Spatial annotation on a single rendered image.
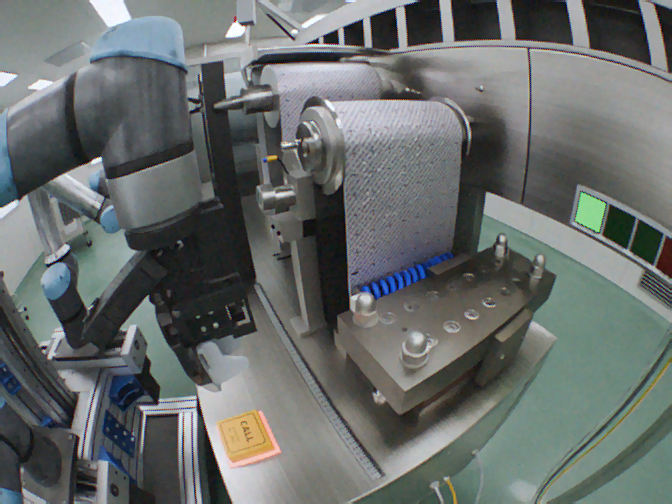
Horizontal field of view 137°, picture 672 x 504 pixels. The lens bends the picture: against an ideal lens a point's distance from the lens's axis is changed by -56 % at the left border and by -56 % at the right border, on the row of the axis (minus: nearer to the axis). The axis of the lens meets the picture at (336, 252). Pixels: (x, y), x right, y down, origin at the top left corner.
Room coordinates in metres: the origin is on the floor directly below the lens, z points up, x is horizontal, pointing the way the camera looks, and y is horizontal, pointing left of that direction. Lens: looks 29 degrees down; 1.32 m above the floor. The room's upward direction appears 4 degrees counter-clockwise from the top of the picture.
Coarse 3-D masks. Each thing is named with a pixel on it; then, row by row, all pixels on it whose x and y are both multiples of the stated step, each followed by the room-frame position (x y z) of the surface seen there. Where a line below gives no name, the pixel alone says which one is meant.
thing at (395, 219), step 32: (352, 192) 0.39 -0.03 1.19; (384, 192) 0.41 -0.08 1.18; (416, 192) 0.44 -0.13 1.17; (448, 192) 0.47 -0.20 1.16; (352, 224) 0.38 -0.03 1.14; (384, 224) 0.41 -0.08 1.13; (416, 224) 0.44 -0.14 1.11; (448, 224) 0.48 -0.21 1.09; (352, 256) 0.38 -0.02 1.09; (384, 256) 0.41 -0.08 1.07; (416, 256) 0.44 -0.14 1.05; (352, 288) 0.38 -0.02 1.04
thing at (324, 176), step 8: (304, 112) 0.45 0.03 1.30; (312, 112) 0.42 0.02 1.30; (320, 112) 0.41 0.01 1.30; (304, 120) 0.45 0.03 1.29; (312, 120) 0.44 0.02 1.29; (320, 120) 0.40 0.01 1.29; (328, 120) 0.40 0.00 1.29; (320, 128) 0.40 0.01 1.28; (328, 128) 0.39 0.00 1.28; (328, 136) 0.38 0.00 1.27; (328, 144) 0.39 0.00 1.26; (328, 152) 0.39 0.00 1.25; (336, 152) 0.38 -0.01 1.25; (328, 160) 0.39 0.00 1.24; (336, 160) 0.38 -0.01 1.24; (328, 168) 0.39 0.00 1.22; (312, 176) 0.44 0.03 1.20; (320, 176) 0.41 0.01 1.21; (328, 176) 0.39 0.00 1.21; (320, 184) 0.42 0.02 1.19
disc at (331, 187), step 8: (320, 96) 0.42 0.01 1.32; (304, 104) 0.47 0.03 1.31; (312, 104) 0.44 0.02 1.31; (320, 104) 0.42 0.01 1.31; (328, 104) 0.40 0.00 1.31; (328, 112) 0.40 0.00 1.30; (336, 120) 0.38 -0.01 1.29; (336, 128) 0.38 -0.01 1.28; (336, 136) 0.38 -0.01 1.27; (336, 144) 0.38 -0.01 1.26; (344, 144) 0.37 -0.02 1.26; (344, 152) 0.37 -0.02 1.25; (344, 160) 0.37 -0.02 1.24; (336, 168) 0.39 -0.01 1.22; (344, 168) 0.37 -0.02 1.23; (336, 176) 0.39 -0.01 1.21; (328, 184) 0.41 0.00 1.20; (336, 184) 0.39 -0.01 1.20; (328, 192) 0.41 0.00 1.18
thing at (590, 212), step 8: (584, 200) 0.32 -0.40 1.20; (592, 200) 0.31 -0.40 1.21; (584, 208) 0.32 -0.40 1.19; (592, 208) 0.31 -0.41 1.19; (600, 208) 0.29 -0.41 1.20; (576, 216) 0.33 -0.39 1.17; (584, 216) 0.32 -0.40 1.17; (592, 216) 0.30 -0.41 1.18; (600, 216) 0.29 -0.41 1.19; (584, 224) 0.31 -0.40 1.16; (592, 224) 0.30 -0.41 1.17; (600, 224) 0.29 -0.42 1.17
